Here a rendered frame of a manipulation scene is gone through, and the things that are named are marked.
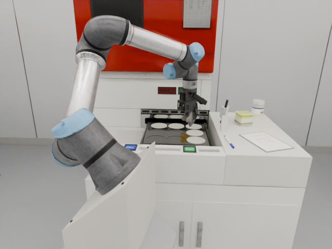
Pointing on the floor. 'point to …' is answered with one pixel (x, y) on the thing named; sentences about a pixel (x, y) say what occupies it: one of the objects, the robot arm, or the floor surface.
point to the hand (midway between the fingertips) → (191, 124)
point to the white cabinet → (228, 215)
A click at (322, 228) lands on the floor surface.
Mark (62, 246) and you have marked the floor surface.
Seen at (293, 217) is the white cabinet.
